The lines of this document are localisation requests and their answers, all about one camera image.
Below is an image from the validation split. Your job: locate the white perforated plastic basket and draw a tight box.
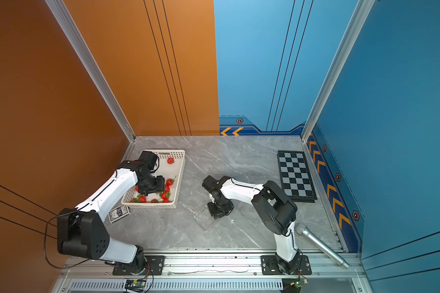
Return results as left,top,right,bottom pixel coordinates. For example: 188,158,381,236
121,149,186,209

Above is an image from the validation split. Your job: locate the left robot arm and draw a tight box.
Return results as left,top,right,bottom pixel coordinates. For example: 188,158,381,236
56,151,165,275

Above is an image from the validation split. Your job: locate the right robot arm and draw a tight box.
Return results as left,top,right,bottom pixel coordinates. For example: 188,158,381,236
202,176,301,275

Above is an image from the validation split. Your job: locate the black white chessboard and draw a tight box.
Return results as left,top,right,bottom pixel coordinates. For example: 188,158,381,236
277,150,317,203

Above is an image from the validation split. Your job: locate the silver microphone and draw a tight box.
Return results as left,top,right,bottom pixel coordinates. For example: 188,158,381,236
295,223,350,269

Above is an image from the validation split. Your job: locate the green circuit board left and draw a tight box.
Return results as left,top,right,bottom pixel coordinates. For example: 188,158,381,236
123,279,148,293

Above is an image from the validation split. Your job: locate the green circuit board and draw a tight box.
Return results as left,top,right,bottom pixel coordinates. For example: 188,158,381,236
123,279,148,293
281,278,309,293

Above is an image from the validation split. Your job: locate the green circuit board right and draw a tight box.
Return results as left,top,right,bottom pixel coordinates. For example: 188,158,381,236
281,278,309,293

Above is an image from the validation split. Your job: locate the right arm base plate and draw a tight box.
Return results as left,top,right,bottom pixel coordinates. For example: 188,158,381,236
260,255,312,276

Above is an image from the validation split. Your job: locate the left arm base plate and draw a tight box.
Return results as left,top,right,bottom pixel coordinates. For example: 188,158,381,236
112,255,166,276

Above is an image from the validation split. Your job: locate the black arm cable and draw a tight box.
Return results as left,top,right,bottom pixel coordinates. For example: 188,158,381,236
43,208,92,270

